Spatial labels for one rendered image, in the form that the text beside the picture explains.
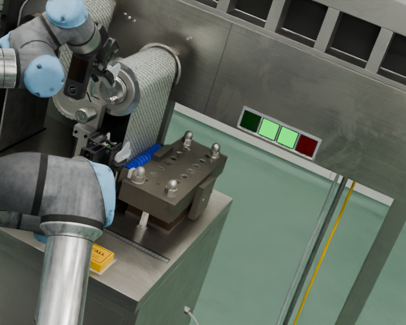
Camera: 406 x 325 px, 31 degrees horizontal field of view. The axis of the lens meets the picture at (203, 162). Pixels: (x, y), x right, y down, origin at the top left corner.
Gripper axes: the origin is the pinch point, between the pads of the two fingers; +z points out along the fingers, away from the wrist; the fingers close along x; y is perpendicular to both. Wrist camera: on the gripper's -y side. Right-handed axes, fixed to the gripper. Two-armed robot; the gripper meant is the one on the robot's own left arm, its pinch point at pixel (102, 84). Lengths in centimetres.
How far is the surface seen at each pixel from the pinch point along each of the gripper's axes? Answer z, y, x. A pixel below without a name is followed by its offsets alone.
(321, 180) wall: 294, 81, -34
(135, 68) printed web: 11.6, 10.8, -0.5
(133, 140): 25.8, -4.0, -4.7
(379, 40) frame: 19, 48, -54
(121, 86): 9.1, 4.0, -0.9
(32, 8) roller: 5.6, 12.8, 30.8
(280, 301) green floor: 190, -10, -50
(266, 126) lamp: 41, 20, -33
